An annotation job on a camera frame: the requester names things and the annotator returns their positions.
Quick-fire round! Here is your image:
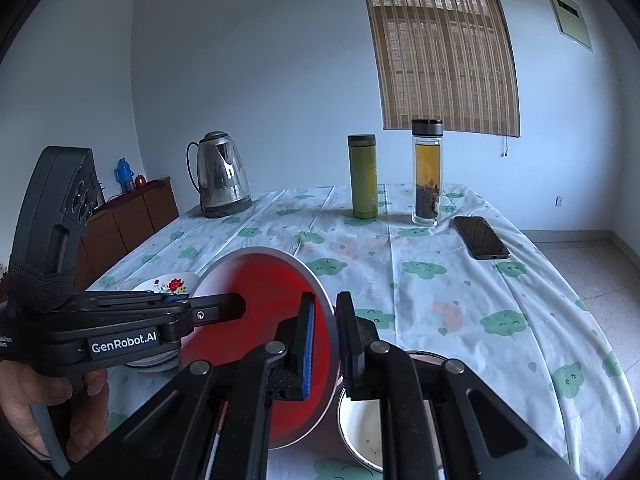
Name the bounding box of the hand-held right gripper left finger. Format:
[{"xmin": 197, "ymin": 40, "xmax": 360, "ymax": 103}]
[{"xmin": 65, "ymin": 291, "xmax": 317, "ymax": 480}]

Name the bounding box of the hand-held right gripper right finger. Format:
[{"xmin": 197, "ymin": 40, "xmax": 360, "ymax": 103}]
[{"xmin": 336, "ymin": 291, "xmax": 581, "ymax": 480}]

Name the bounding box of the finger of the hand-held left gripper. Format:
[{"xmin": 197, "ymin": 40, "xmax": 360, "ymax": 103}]
[
  {"xmin": 95, "ymin": 291, "xmax": 192, "ymax": 311},
  {"xmin": 162, "ymin": 294, "xmax": 247, "ymax": 342}
]

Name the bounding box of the small red floral plate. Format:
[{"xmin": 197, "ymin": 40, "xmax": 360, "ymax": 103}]
[{"xmin": 131, "ymin": 271, "xmax": 203, "ymax": 301}]

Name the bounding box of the red bowl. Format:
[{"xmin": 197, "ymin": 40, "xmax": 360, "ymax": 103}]
[{"xmin": 177, "ymin": 247, "xmax": 341, "ymax": 451}]

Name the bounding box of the white enamel bowl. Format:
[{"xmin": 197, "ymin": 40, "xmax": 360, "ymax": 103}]
[{"xmin": 336, "ymin": 350, "xmax": 451, "ymax": 473}]

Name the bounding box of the person's left hand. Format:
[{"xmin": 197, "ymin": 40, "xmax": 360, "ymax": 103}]
[{"xmin": 0, "ymin": 360, "xmax": 110, "ymax": 463}]

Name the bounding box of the brown wooden sideboard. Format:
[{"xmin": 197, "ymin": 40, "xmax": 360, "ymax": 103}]
[{"xmin": 75, "ymin": 176, "xmax": 180, "ymax": 291}]

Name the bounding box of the blue thermos jug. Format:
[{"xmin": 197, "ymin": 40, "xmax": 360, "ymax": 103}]
[{"xmin": 115, "ymin": 158, "xmax": 134, "ymax": 193}]

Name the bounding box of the black kettle base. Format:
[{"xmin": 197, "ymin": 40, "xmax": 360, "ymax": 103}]
[{"xmin": 200, "ymin": 197, "xmax": 254, "ymax": 219}]

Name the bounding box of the cloud print tablecloth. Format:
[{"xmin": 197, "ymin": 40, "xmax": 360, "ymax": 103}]
[{"xmin": 85, "ymin": 182, "xmax": 638, "ymax": 480}]

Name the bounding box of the stainless steel electric kettle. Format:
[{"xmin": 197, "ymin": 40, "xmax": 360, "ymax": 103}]
[{"xmin": 187, "ymin": 131, "xmax": 252, "ymax": 211}]

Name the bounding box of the green thermos flask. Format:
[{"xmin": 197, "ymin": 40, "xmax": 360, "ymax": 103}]
[{"xmin": 347, "ymin": 134, "xmax": 379, "ymax": 220}]

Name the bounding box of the black smartphone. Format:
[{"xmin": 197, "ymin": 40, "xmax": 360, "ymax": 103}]
[{"xmin": 453, "ymin": 216, "xmax": 511, "ymax": 261}]

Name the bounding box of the glass tea bottle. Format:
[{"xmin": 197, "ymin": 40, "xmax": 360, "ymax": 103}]
[{"xmin": 411, "ymin": 119, "xmax": 444, "ymax": 227}]

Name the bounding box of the bamboo window blind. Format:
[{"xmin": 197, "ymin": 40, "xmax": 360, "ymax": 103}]
[{"xmin": 358, "ymin": 0, "xmax": 522, "ymax": 137}]

